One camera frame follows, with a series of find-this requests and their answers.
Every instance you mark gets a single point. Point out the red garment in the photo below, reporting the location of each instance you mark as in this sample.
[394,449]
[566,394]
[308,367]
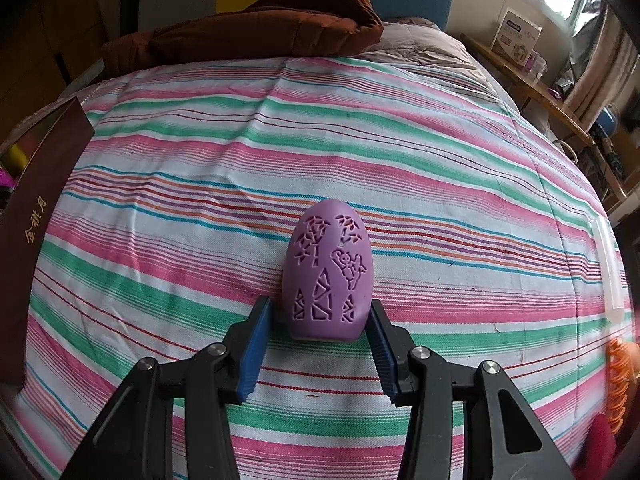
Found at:
[600,445]

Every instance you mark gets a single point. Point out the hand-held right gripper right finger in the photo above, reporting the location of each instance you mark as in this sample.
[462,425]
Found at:
[387,370]

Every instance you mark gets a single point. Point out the grey-pink pillow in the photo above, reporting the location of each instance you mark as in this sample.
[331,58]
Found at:
[430,45]

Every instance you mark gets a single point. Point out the orange plastic rack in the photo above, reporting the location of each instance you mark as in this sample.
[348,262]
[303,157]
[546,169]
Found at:
[620,385]

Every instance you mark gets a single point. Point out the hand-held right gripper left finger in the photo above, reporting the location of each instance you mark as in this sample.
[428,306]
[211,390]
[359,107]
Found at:
[252,360]

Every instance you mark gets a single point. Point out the white cardboard box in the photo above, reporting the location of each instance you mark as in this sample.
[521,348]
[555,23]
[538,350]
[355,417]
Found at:
[515,35]

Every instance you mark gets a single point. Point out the wooden bedside table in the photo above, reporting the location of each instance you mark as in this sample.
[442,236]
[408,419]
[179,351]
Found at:
[540,90]

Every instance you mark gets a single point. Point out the maroon gift box gold interior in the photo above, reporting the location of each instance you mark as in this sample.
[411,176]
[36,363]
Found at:
[35,220]

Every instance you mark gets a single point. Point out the purple egg-shaped perforated case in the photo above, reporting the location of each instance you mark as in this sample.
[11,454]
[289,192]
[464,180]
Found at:
[310,330]

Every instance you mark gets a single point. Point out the blue round container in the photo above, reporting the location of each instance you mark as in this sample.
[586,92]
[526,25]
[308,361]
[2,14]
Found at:
[608,120]

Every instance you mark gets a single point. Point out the wooden chair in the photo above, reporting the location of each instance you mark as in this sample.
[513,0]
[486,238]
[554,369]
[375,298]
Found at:
[620,175]

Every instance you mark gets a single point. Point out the brown quilt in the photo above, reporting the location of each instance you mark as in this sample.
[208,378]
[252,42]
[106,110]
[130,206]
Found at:
[250,30]

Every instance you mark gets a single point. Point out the small purple object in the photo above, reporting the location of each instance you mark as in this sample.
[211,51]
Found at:
[555,94]

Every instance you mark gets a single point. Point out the wooden wardrobe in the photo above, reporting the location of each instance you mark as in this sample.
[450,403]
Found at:
[45,35]

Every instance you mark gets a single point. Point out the translucent plastic tube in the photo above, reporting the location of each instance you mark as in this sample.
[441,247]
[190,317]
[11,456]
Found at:
[610,270]

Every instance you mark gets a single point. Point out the beige patterned curtain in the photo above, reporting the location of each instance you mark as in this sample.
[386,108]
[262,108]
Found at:
[600,75]

